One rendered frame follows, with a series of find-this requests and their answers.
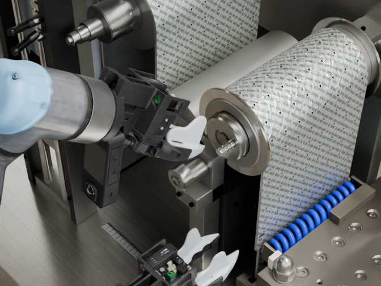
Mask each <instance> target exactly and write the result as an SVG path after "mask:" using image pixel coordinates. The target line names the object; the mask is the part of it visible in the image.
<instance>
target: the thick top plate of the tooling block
mask: <svg viewBox="0 0 381 286"><path fill-rule="evenodd" d="M369 186H370V187H372V188H373V189H375V190H376V191H375V195H374V197H373V198H372V199H371V200H370V201H368V202H367V203H366V204H365V205H364V206H362V207H361V208H360V209H359V210H357V211H356V212H355V213H353V214H352V215H351V216H350V217H349V218H347V219H346V220H345V221H344V222H343V223H341V224H340V225H337V224H336V223H335V222H333V221H332V220H331V219H330V218H327V219H326V220H325V221H324V222H322V223H321V224H320V225H319V226H317V227H316V228H315V229H314V230H312V231H311V232H310V233H308V234H307V235H306V236H305V237H303V238H302V239H301V240H300V241H298V242H297V243H296V244H295V245H294V246H292V247H291V248H289V249H288V250H287V251H286V252H284V253H283V254H282V255H288V256H290V257H291V258H292V259H293V262H294V268H295V279H294V280H293V281H292V282H291V283H289V284H280V283H278V282H276V281H275V280H274V279H273V276H272V272H273V269H272V270H271V269H270V268H269V267H268V266H267V267H265V268H264V269H263V270H262V271H261V272H259V273H258V274H257V282H256V286H381V176H380V177H379V178H378V179H377V180H375V181H374V182H373V183H371V184H370V185H369Z"/></svg>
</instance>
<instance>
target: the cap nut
mask: <svg viewBox="0 0 381 286"><path fill-rule="evenodd" d="M272 276H273V279H274V280H275V281H276V282H278V283H280V284H289V283H291V282H292V281H293V280H294V279H295V268H294V262H293V259H292V258H291V257H290V256H288V255H281V256H280V257H279V258H278V260H277V263H276V264H274V269H273V272H272Z"/></svg>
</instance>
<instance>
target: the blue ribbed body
mask: <svg viewBox="0 0 381 286"><path fill-rule="evenodd" d="M356 189H358V185H357V183H354V182H353V183H351V182H348V181H345V182H343V184H342V186H338V187H337V189H336V190H333V191H332V192H331V194H330V195H326V196H325V199H321V200H320V201H319V204H315V205H314V206H313V208H312V209H308V210H307V214H305V213H304V214H302V215H301V217H300V218H297V219H295V221H294V224H293V223H290V224H289V225H288V229H287V228H284V229H282V232H281V233H277V234H276V236H275V239H274V238H271V239H270V240H269V242H268V243H269V245H270V246H271V247H272V248H274V249H275V250H276V251H277V250H278V251H280V252H281V253H282V254H283V253H284V252H286V251H287V250H288V249H289V248H291V247H292V246H294V245H295V244H296V243H297V242H298V241H300V240H301V239H302V238H303V237H305V236H306V235H307V234H308V233H310V232H311V231H312V230H314V229H315V228H316V227H317V226H319V225H320V224H321V223H322V222H324V221H325V220H326V219H327V218H328V216H329V211H330V210H331V209H332V208H334V207H335V206H336V205H337V204H339V203H340V202H341V201H343V200H344V199H345V198H346V197H348V196H349V195H350V194H352V193H353V192H354V191H355V190H356Z"/></svg>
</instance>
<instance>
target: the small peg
mask: <svg viewBox="0 0 381 286"><path fill-rule="evenodd" d="M233 148H235V143H234V142H233V140H228V141H227V142H225V143H224V144H222V145H221V146H219V147H218V148H216V152H217V154H218V155H219V156H223V155H225V154H226V153H228V152H229V151H230V150H232V149H233Z"/></svg>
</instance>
